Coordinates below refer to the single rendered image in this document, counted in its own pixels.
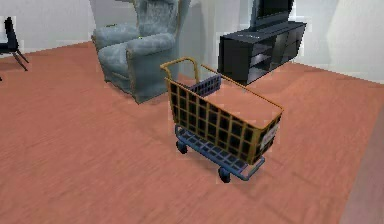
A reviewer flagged black chair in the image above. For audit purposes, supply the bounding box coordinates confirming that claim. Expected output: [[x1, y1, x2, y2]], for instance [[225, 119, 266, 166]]
[[0, 16, 30, 82]]

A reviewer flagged yellow and blue shopping cart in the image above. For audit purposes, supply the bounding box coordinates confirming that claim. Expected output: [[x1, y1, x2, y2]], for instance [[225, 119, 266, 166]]
[[159, 56, 285, 184]]

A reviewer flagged blue-grey armchair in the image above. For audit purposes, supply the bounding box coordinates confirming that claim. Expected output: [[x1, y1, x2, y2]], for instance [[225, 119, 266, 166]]
[[90, 0, 188, 105]]

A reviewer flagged black television stand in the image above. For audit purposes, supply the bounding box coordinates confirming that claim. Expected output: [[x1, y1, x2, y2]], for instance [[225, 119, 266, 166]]
[[217, 20, 308, 86]]

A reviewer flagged black television set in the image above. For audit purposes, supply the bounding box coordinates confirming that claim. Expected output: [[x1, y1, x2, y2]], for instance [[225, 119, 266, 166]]
[[249, 0, 296, 32]]

